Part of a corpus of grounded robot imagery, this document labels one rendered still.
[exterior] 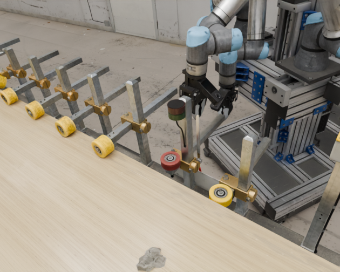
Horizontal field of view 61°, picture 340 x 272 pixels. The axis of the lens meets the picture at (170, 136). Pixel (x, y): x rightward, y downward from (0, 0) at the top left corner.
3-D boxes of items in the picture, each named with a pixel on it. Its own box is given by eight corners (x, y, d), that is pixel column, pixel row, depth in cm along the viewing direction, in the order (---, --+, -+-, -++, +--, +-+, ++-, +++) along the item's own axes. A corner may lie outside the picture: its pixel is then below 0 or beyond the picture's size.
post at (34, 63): (60, 124, 186) (32, 53, 155) (63, 126, 184) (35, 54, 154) (56, 127, 184) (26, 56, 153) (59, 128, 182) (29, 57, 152)
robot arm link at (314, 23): (317, 36, 135) (325, 6, 126) (338, 47, 125) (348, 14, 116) (294, 41, 133) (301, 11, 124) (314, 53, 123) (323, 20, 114)
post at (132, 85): (147, 163, 144) (131, 76, 114) (152, 165, 143) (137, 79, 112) (142, 167, 142) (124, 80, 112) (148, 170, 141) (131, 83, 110)
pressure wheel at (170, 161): (170, 167, 125) (168, 147, 118) (185, 174, 121) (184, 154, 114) (158, 178, 121) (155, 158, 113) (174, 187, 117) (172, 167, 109)
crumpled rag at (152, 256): (161, 244, 87) (160, 239, 85) (169, 264, 82) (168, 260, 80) (133, 254, 85) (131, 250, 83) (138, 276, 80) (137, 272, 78)
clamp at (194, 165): (174, 155, 127) (174, 147, 124) (200, 168, 120) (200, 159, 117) (167, 163, 124) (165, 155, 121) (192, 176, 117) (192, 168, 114)
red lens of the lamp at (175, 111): (174, 102, 101) (174, 97, 100) (188, 107, 98) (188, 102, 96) (163, 111, 97) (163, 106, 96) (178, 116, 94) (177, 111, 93)
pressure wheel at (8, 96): (20, 99, 155) (16, 101, 161) (10, 86, 153) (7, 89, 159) (9, 104, 152) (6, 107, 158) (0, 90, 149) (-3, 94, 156)
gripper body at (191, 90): (190, 90, 117) (191, 63, 109) (208, 97, 112) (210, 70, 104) (178, 99, 112) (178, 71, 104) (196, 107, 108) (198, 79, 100)
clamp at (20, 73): (17, 70, 184) (14, 63, 181) (28, 75, 178) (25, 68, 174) (8, 74, 181) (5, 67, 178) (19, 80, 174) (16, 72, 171)
